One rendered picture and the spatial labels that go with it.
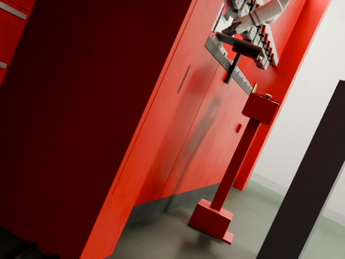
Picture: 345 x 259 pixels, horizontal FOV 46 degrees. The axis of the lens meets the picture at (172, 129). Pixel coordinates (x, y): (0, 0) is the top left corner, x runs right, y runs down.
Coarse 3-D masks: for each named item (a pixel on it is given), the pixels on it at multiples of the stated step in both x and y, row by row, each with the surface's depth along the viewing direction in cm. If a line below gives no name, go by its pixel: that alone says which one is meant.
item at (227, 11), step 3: (228, 3) 216; (225, 6) 217; (228, 6) 217; (231, 6) 220; (225, 9) 216; (228, 9) 219; (231, 9) 223; (222, 12) 217; (225, 12) 216; (228, 12) 221; (231, 12) 225; (222, 15) 217; (225, 15) 218; (228, 15) 223; (222, 18) 219; (225, 18) 222; (228, 18) 225; (225, 21) 225
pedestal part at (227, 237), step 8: (200, 200) 231; (200, 208) 218; (208, 208) 219; (192, 216) 219; (200, 216) 218; (208, 216) 217; (216, 216) 216; (224, 216) 216; (232, 216) 226; (192, 224) 219; (200, 224) 218; (208, 224) 217; (216, 224) 216; (224, 224) 215; (208, 232) 217; (216, 232) 216; (224, 232) 215; (224, 240) 215
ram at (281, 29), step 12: (264, 0) 266; (300, 0) 387; (288, 12) 358; (300, 12) 418; (264, 24) 296; (276, 24) 333; (288, 24) 382; (276, 36) 356; (288, 36) 412; (276, 48) 380; (276, 60) 408
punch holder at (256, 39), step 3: (261, 24) 286; (261, 27) 290; (258, 30) 286; (258, 33) 290; (255, 36) 286; (258, 36) 292; (243, 39) 289; (246, 39) 288; (255, 39) 287; (258, 39) 296; (249, 42) 290; (252, 42) 288; (255, 42) 291
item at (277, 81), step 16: (320, 0) 413; (304, 16) 417; (320, 16) 412; (304, 32) 416; (224, 48) 441; (288, 48) 420; (304, 48) 415; (240, 64) 434; (288, 64) 419; (256, 80) 428; (272, 80) 423; (288, 80) 418; (272, 96) 422; (272, 128) 439; (256, 144) 423; (256, 160) 430; (240, 176) 426
